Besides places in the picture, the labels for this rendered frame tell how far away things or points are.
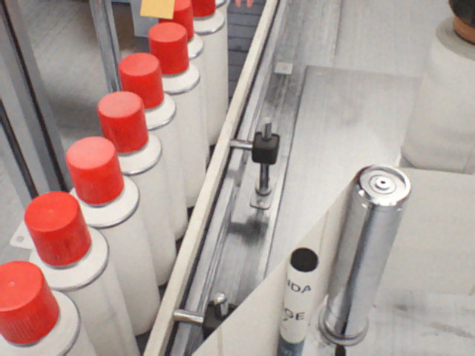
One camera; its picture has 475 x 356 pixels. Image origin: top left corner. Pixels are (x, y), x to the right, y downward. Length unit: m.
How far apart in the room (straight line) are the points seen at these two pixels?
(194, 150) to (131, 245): 0.16
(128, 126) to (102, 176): 0.05
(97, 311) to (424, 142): 0.37
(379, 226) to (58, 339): 0.21
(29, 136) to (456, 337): 0.44
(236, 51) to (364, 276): 0.50
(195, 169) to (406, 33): 0.58
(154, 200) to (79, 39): 0.60
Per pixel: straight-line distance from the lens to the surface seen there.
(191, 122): 0.50
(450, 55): 0.52
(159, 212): 0.45
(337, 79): 0.78
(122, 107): 0.39
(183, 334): 0.50
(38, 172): 0.57
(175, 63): 0.47
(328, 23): 1.01
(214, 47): 0.57
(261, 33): 0.80
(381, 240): 0.38
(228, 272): 0.59
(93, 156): 0.36
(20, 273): 0.31
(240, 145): 0.61
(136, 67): 0.43
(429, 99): 0.56
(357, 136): 0.69
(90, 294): 0.36
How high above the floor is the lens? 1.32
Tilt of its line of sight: 46 degrees down
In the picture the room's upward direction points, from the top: straight up
